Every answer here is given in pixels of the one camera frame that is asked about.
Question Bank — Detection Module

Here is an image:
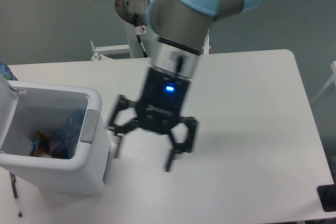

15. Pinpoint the black device at table edge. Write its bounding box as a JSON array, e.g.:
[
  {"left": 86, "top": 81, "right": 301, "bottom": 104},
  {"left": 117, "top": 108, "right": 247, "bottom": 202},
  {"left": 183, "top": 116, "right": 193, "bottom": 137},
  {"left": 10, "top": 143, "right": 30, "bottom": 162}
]
[{"left": 317, "top": 184, "right": 335, "bottom": 212}]

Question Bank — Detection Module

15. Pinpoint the white frame at right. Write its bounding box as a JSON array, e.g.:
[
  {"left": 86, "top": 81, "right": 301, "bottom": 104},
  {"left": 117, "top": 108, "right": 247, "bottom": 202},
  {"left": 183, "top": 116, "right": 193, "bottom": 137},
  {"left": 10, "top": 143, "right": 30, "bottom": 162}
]
[{"left": 311, "top": 61, "right": 335, "bottom": 105}]

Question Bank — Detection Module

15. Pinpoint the black pen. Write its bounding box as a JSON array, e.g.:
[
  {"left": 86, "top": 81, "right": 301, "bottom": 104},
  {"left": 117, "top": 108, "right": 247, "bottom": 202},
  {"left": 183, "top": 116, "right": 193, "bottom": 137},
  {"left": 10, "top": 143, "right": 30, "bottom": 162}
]
[{"left": 9, "top": 173, "right": 23, "bottom": 218}]

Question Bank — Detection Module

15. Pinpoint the colourful snack wrapper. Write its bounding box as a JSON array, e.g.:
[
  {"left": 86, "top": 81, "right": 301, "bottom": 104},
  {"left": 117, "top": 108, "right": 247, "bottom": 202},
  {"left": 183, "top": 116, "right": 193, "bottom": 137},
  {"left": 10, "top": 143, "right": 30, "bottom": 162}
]
[{"left": 30, "top": 131, "right": 51, "bottom": 157}]

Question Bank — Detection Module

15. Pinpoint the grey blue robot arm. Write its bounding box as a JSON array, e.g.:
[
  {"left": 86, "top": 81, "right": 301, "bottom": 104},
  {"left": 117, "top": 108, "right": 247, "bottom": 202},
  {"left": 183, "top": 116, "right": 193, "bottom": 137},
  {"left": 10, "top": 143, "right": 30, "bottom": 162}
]
[{"left": 96, "top": 0, "right": 261, "bottom": 171}]

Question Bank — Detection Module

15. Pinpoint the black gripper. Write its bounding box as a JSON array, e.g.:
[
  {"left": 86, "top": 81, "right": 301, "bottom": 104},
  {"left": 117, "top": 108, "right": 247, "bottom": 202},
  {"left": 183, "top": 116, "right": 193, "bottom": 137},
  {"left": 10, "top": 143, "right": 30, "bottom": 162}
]
[{"left": 108, "top": 67, "right": 198, "bottom": 172}]

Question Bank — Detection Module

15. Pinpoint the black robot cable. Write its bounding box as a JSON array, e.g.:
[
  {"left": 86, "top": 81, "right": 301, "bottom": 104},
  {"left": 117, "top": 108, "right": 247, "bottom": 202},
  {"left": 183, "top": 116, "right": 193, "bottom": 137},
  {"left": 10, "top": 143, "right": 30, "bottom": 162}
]
[{"left": 133, "top": 12, "right": 150, "bottom": 58}]

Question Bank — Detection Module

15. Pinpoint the white plastic trash can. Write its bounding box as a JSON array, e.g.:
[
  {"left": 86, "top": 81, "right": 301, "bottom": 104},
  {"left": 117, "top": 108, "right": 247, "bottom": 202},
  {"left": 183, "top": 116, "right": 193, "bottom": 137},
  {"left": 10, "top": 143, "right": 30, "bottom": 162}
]
[{"left": 1, "top": 78, "right": 111, "bottom": 195}]

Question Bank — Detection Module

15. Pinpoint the clear blue plastic bottle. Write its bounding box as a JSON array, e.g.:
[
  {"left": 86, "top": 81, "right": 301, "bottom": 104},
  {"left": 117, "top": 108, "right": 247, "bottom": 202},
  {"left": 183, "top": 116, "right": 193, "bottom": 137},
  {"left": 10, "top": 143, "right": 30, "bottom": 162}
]
[{"left": 49, "top": 109, "right": 86, "bottom": 159}]

